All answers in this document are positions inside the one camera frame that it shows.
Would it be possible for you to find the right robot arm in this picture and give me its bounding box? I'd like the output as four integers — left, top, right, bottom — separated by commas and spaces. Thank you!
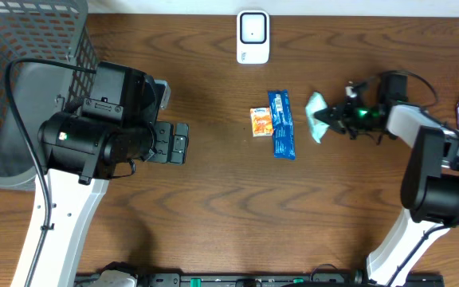
305, 70, 459, 286

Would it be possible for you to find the blue Oreo cookie pack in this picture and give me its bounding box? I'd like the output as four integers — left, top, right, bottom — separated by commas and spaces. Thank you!
268, 90, 296, 160

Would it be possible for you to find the orange tissue pack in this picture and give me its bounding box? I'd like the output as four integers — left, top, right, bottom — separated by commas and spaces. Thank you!
250, 108, 273, 137

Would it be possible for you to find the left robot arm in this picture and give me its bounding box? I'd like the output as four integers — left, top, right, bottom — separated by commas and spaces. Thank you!
12, 61, 189, 286

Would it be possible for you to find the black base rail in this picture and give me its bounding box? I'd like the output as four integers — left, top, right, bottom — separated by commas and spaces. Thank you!
73, 262, 445, 287

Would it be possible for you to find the grey plastic mesh basket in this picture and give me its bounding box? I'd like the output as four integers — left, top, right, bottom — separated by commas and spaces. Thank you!
0, 0, 98, 191

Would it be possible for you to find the mint green tissue pack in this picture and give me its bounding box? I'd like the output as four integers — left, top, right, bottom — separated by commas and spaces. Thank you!
304, 91, 331, 144

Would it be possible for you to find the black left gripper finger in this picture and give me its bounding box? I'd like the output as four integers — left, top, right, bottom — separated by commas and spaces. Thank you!
148, 121, 173, 163
170, 123, 189, 165

